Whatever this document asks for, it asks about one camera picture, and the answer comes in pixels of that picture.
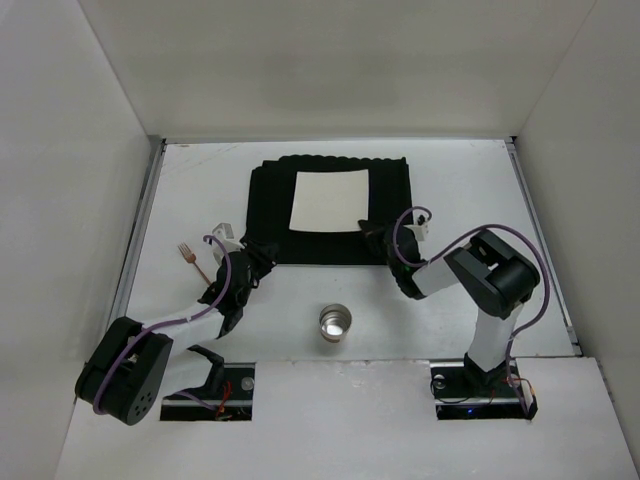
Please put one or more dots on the copper fork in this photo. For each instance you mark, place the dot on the copper fork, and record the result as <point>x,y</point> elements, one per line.
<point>190,258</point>

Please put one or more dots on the square white plate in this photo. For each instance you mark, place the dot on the square white plate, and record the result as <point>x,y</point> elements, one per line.
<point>330,202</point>

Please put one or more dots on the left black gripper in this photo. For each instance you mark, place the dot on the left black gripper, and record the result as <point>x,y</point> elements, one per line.
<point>258,256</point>

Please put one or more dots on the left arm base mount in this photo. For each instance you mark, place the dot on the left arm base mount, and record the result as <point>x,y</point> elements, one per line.
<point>226,395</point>

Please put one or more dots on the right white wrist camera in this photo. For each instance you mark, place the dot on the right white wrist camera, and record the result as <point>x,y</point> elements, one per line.
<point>420,227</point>

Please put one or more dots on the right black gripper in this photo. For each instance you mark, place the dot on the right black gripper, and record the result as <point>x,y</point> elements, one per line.
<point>379,236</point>

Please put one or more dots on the metal cup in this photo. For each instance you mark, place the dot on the metal cup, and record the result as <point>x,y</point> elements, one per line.
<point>335,321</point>

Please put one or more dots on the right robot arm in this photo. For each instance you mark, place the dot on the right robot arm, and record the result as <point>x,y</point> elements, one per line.
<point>498,278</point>

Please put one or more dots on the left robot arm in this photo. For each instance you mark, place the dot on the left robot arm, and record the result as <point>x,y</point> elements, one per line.
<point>138,363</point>

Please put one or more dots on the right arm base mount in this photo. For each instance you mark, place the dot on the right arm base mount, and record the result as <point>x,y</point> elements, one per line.
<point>457,398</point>

